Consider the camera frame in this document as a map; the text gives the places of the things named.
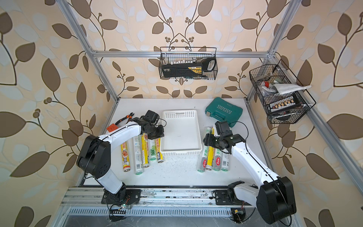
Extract white green wrap roll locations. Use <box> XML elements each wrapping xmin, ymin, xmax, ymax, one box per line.
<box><xmin>197</xmin><ymin>127</ymin><xmax>212</xmax><ymax>173</ymax></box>

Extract green red-cap wrap roll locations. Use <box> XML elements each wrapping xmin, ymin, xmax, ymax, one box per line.
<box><xmin>212</xmin><ymin>148</ymin><xmax>223</xmax><ymax>171</ymax></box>

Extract green plastic tool case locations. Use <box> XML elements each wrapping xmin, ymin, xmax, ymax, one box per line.
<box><xmin>205</xmin><ymin>97</ymin><xmax>243</xmax><ymax>128</ymax></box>

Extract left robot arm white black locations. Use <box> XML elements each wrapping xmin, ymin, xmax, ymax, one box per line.
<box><xmin>76</xmin><ymin>111</ymin><xmax>164</xmax><ymax>194</ymax></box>

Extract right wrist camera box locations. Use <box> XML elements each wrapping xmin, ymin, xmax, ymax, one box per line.
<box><xmin>215</xmin><ymin>121</ymin><xmax>233</xmax><ymax>138</ymax></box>

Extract green grape wrap roll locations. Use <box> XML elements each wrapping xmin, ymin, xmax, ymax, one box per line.
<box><xmin>148</xmin><ymin>139</ymin><xmax>157</xmax><ymax>161</ymax></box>

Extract white text wrap roll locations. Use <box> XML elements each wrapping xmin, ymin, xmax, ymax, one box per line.
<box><xmin>221</xmin><ymin>153</ymin><xmax>230</xmax><ymax>171</ymax></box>

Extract yellow wrap roll group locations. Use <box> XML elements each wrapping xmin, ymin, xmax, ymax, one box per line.
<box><xmin>155</xmin><ymin>138</ymin><xmax>164</xmax><ymax>163</ymax></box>
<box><xmin>206</xmin><ymin>146</ymin><xmax>215</xmax><ymax>171</ymax></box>

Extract white paper in right basket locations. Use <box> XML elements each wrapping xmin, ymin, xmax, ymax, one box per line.
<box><xmin>271</xmin><ymin>84</ymin><xmax>312</xmax><ymax>95</ymax></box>

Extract red black pliers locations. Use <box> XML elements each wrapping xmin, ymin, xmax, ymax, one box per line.
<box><xmin>115</xmin><ymin>113</ymin><xmax>134</xmax><ymax>125</ymax></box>

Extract back wall wire basket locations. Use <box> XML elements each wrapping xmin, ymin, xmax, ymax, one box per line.
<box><xmin>158</xmin><ymin>46</ymin><xmax>218</xmax><ymax>80</ymax></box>

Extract white plastic perforated basket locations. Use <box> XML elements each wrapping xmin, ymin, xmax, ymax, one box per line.
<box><xmin>161</xmin><ymin>109</ymin><xmax>202</xmax><ymax>156</ymax></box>

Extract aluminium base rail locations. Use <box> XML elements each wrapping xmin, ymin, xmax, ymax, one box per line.
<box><xmin>60</xmin><ymin>186</ymin><xmax>252</xmax><ymax>207</ymax></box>

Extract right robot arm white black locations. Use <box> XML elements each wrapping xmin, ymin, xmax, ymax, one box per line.
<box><xmin>203</xmin><ymin>133</ymin><xmax>296</xmax><ymax>224</ymax></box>

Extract wall wire basket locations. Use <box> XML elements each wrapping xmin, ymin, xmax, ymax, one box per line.
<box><xmin>158</xmin><ymin>46</ymin><xmax>218</xmax><ymax>80</ymax></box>
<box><xmin>249</xmin><ymin>60</ymin><xmax>316</xmax><ymax>124</ymax></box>

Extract right wall wire basket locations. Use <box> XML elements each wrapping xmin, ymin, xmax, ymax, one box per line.
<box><xmin>249</xmin><ymin>60</ymin><xmax>316</xmax><ymax>124</ymax></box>

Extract socket set in right basket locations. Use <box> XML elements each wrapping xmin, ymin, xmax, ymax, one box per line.
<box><xmin>268</xmin><ymin>95</ymin><xmax>302</xmax><ymax>114</ymax></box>

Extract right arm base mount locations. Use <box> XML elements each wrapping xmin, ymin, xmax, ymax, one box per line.
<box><xmin>212</xmin><ymin>190</ymin><xmax>250</xmax><ymax>206</ymax></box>

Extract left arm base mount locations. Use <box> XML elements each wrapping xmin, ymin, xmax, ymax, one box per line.
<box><xmin>101</xmin><ymin>189</ymin><xmax>141</xmax><ymax>205</ymax></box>

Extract black yellow tool in basket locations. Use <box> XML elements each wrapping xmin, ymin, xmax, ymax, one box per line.
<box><xmin>159</xmin><ymin>57</ymin><xmax>218</xmax><ymax>80</ymax></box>

